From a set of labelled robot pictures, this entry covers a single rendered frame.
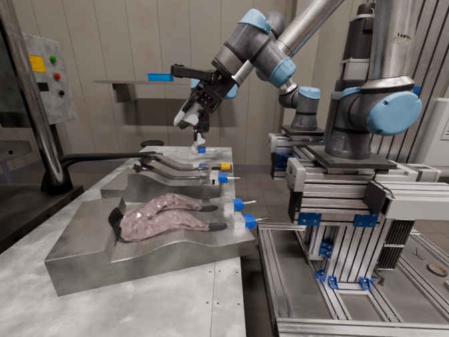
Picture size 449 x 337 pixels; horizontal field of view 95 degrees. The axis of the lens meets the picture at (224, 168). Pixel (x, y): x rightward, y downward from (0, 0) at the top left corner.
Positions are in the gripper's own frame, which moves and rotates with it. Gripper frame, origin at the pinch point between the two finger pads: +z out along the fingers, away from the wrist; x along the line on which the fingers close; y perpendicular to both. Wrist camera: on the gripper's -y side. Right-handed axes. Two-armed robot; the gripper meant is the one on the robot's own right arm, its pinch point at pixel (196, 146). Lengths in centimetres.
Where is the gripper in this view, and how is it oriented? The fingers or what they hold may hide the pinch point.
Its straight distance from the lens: 117.4
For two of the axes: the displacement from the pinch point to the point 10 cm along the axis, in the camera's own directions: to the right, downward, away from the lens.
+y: 10.0, 0.2, -0.1
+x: 0.1, -3.7, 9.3
